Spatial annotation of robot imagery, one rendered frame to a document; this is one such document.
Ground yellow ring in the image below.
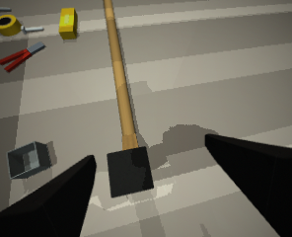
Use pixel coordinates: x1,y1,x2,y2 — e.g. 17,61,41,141
0,15,22,37

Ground red-handled pliers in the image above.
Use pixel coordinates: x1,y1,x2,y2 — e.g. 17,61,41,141
0,41,45,72

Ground dark grey open box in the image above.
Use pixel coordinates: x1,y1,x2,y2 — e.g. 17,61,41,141
7,141,52,180

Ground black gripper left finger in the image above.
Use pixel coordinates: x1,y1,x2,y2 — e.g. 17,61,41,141
0,155,97,237

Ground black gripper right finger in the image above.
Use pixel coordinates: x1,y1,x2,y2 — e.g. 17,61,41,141
205,133,292,237

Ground long wooden scraper with black blade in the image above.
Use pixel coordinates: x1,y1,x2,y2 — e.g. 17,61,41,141
104,0,154,198

